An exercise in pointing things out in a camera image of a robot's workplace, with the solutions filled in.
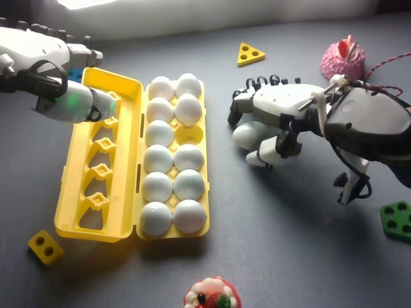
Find blue block four holes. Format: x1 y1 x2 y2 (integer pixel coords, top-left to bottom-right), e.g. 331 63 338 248
67 67 85 87

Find white toy egg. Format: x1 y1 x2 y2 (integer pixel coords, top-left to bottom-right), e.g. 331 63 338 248
146 97 176 123
139 201 174 237
144 120 175 147
147 76 177 99
172 199 207 234
143 144 174 173
173 144 206 173
173 169 206 200
174 93 204 126
232 121 277 151
175 73 202 99
141 172 174 203

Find white backdrop sheet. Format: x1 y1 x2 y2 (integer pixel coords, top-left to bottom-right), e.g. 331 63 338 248
0 0 411 41

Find pink toy cake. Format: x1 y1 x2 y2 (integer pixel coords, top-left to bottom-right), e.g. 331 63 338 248
320 34 367 80

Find red twisted cable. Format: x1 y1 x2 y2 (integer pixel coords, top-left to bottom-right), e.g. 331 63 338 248
362 51 411 97

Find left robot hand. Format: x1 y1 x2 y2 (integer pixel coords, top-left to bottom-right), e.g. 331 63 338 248
0 17 118 125

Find yellow triangle block three holes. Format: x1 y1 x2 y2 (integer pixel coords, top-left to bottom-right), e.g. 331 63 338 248
236 42 267 67

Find yellow block two holes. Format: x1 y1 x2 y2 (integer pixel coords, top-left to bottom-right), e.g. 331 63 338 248
27 229 64 266

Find yellow egg tray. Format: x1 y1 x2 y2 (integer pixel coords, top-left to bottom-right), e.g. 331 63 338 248
53 66 211 244

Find green block four holes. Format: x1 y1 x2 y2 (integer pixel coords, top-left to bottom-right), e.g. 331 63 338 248
379 200 411 243

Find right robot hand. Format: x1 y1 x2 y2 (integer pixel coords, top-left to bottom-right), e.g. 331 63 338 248
227 74 325 169

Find grey table cloth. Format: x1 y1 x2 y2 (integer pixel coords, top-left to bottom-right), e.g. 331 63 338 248
0 14 411 308

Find red white strawberry toy cake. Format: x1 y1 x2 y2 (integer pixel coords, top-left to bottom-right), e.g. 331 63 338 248
182 276 242 308

